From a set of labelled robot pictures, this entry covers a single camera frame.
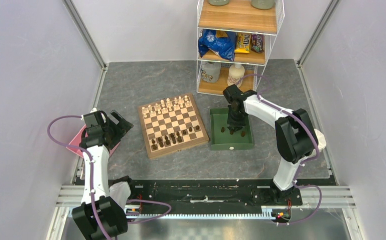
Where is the blue snack bag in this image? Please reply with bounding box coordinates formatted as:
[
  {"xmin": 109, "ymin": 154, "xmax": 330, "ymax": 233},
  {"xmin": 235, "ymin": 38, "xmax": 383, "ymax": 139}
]
[{"xmin": 198, "ymin": 29, "xmax": 236, "ymax": 61}]

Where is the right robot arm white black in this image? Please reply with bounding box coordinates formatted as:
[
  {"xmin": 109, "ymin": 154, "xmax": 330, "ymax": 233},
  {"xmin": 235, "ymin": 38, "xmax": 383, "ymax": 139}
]
[{"xmin": 223, "ymin": 84, "xmax": 321, "ymax": 205}]

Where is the pink box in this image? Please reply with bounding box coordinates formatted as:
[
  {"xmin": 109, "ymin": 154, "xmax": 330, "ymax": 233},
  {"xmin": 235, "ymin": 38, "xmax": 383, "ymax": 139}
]
[{"xmin": 66, "ymin": 125, "xmax": 120, "ymax": 158}]

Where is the green tray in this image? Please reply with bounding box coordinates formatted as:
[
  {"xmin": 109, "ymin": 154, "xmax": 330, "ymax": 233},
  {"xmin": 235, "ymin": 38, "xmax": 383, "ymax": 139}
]
[{"xmin": 210, "ymin": 107, "xmax": 254, "ymax": 151}]

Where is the yellow candy bag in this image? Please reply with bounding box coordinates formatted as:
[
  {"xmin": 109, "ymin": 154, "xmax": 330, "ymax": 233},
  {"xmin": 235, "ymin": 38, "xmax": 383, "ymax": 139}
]
[{"xmin": 234, "ymin": 33, "xmax": 251, "ymax": 54}]

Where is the white paper roll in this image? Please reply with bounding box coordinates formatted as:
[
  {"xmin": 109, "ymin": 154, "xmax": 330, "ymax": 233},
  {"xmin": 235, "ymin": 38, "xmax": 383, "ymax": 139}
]
[{"xmin": 314, "ymin": 128, "xmax": 327, "ymax": 153}]

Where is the cream patterned bottle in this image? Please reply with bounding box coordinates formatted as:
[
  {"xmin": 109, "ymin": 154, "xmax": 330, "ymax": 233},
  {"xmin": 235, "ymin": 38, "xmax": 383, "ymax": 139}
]
[{"xmin": 227, "ymin": 63, "xmax": 245, "ymax": 87}]

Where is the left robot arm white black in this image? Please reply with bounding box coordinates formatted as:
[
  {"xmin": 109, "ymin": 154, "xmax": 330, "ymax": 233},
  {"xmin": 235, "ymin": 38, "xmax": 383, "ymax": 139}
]
[{"xmin": 72, "ymin": 108, "xmax": 133, "ymax": 240}]

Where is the green glass jar left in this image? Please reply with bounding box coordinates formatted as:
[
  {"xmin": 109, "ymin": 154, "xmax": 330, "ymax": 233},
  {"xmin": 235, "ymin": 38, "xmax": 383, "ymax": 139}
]
[{"xmin": 208, "ymin": 0, "xmax": 230, "ymax": 7}]

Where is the green glass jar right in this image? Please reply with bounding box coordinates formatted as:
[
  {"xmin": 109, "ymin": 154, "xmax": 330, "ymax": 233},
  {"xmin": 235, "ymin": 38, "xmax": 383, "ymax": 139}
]
[{"xmin": 251, "ymin": 0, "xmax": 275, "ymax": 10}]

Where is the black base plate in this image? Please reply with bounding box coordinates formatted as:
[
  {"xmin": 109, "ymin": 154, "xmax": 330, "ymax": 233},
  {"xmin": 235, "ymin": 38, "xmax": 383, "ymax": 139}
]
[{"xmin": 127, "ymin": 179, "xmax": 303, "ymax": 206}]

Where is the clear patterned jug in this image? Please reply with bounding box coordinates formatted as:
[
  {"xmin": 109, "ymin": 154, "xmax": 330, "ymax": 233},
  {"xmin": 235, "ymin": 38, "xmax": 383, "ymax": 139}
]
[{"xmin": 200, "ymin": 61, "xmax": 221, "ymax": 84}]

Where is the wire shelf with wood boards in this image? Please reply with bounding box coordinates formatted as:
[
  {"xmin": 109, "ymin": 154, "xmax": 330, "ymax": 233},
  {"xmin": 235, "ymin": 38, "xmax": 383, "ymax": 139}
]
[{"xmin": 196, "ymin": 0, "xmax": 285, "ymax": 95}]

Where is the green glass jar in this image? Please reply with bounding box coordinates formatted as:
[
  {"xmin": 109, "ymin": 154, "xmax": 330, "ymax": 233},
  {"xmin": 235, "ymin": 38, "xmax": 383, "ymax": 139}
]
[
  {"xmin": 251, "ymin": 0, "xmax": 275, "ymax": 10},
  {"xmin": 208, "ymin": 0, "xmax": 230, "ymax": 7}
]

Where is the aluminium rail frame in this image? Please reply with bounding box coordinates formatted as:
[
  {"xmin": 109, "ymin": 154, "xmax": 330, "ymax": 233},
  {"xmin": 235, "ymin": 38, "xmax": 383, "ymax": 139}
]
[{"xmin": 55, "ymin": 185, "xmax": 357, "ymax": 220}]

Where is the brown candy bag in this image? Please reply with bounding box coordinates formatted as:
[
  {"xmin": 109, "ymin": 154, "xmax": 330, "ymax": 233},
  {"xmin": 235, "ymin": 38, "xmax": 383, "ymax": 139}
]
[{"xmin": 251, "ymin": 33, "xmax": 265, "ymax": 54}]

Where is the wooden chess board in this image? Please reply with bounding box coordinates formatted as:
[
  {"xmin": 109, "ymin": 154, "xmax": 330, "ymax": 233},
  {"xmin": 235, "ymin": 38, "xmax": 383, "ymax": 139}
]
[{"xmin": 137, "ymin": 93, "xmax": 209, "ymax": 159}]

